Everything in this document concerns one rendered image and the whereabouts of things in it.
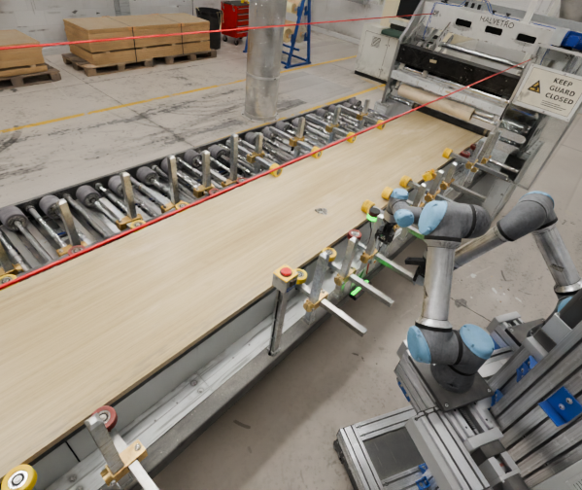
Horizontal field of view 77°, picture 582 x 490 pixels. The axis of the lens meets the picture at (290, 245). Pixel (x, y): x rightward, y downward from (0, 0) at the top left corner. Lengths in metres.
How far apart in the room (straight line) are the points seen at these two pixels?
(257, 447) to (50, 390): 1.19
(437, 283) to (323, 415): 1.41
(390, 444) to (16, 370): 1.74
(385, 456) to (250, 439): 0.74
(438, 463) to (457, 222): 0.78
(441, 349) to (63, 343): 1.37
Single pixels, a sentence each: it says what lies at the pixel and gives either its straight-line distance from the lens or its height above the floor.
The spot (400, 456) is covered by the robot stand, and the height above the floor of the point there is 0.21.
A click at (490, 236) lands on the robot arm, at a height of 1.37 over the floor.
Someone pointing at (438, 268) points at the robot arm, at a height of 1.43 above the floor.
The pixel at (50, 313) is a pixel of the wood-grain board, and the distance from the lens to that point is 1.80.
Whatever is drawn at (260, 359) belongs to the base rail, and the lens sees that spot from 1.76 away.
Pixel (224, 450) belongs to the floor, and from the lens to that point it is 2.33.
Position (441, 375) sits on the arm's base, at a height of 1.08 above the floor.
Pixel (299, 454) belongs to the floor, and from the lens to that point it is 2.35.
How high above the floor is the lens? 2.19
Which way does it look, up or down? 40 degrees down
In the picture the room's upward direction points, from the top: 9 degrees clockwise
